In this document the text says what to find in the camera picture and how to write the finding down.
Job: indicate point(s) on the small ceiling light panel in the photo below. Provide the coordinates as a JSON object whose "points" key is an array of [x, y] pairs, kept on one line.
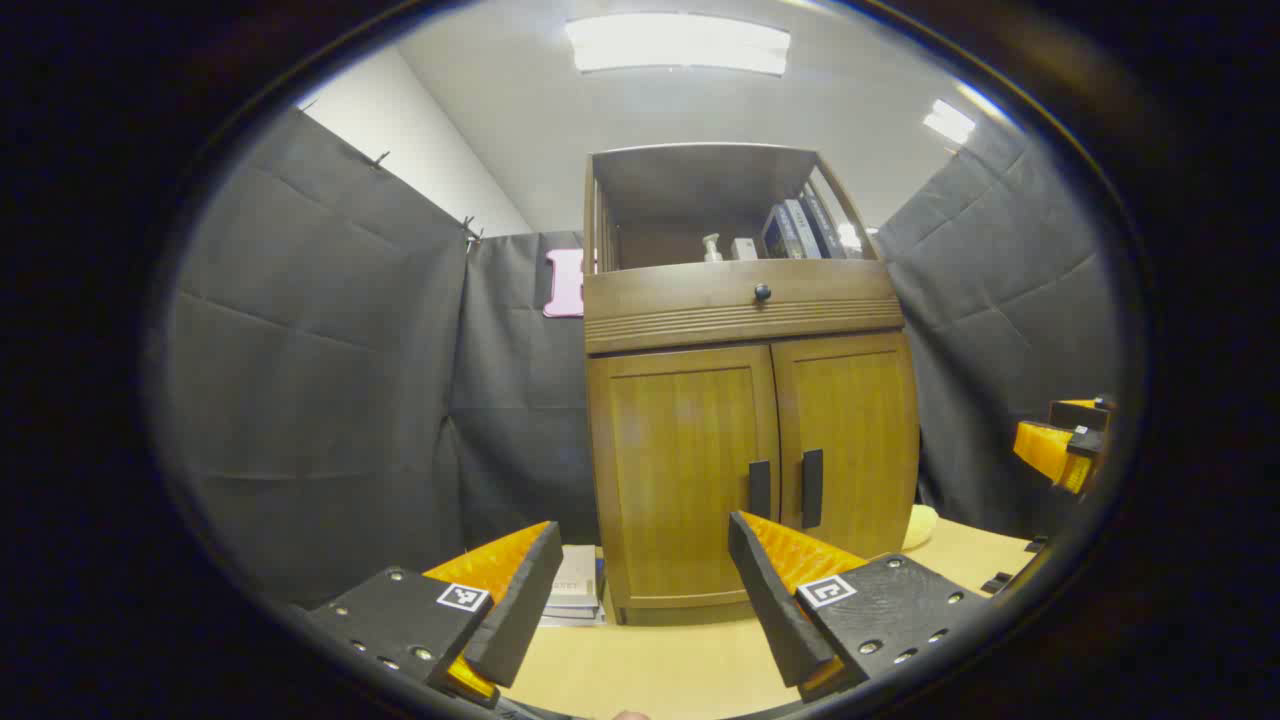
{"points": [[948, 121]]}

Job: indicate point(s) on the white pump bottle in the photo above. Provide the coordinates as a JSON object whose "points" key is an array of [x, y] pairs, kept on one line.
{"points": [[712, 250]]}

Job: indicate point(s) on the wooden shoe cabinet door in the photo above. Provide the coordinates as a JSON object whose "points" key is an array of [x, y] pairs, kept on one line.
{"points": [[680, 470], [860, 430]]}

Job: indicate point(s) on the wooden cabinet drawer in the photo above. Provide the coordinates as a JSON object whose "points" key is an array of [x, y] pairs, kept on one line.
{"points": [[680, 300]]}

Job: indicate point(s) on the black backdrop cloth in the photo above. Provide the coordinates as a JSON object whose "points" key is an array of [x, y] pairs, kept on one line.
{"points": [[320, 380]]}

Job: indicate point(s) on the white paperback book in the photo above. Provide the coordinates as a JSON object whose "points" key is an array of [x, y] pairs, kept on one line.
{"points": [[575, 615]]}

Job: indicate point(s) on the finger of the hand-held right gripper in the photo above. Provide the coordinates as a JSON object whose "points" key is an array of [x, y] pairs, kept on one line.
{"points": [[1080, 415], [1045, 450]]}

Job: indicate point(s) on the small white box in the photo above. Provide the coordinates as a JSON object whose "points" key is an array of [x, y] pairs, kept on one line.
{"points": [[743, 250]]}

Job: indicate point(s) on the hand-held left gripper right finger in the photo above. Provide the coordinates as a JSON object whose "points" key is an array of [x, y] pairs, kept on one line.
{"points": [[770, 600]]}

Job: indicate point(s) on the dark blue book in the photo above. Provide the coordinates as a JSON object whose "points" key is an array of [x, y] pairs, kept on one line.
{"points": [[824, 226], [776, 235]]}

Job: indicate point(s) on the grey book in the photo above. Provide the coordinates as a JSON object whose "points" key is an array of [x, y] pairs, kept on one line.
{"points": [[800, 230]]}

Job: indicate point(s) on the large ceiling light panel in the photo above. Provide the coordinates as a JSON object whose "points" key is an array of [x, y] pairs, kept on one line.
{"points": [[680, 45]]}

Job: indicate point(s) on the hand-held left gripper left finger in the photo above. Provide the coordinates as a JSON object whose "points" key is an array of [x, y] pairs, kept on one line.
{"points": [[520, 610]]}

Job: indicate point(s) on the small black bracket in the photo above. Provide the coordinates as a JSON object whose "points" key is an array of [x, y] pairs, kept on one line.
{"points": [[996, 582]]}

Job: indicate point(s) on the pale yellow round object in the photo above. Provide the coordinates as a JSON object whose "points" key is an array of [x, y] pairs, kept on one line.
{"points": [[918, 527]]}

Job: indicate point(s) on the wooden double-door shoe cabinet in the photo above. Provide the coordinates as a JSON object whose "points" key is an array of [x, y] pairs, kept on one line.
{"points": [[680, 190]]}

